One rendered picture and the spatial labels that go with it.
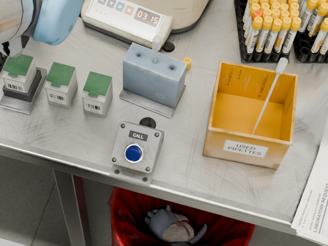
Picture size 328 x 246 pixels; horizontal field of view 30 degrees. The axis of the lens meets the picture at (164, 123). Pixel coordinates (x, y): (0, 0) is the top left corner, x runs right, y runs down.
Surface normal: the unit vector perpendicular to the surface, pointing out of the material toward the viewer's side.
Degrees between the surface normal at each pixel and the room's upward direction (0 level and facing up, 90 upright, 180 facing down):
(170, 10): 90
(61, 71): 0
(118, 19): 25
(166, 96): 90
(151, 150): 30
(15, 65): 0
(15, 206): 0
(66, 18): 92
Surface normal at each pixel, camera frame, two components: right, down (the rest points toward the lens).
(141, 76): -0.39, 0.80
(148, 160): -0.08, 0.00
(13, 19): 0.93, 0.33
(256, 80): -0.18, 0.86
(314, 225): 0.05, -0.48
